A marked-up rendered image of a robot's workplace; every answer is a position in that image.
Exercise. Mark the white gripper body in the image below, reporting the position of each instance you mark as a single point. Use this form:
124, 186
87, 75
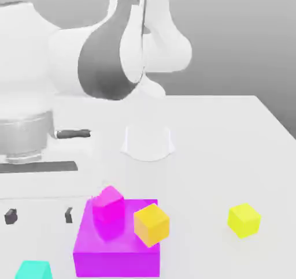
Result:
41, 184

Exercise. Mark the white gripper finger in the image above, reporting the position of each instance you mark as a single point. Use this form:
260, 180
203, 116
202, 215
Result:
68, 215
10, 216

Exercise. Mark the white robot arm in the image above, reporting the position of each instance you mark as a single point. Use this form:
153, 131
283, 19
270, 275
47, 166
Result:
69, 59

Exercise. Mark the small magenta cube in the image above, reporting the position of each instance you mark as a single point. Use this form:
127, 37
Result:
107, 205

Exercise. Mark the small teal cube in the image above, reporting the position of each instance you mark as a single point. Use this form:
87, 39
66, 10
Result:
33, 271

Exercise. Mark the small orange cube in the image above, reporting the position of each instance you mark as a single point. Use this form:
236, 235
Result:
150, 225

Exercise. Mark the small yellow cube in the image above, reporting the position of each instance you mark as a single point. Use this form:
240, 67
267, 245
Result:
244, 221

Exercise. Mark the large magenta box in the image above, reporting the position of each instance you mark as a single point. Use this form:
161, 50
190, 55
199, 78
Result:
115, 260

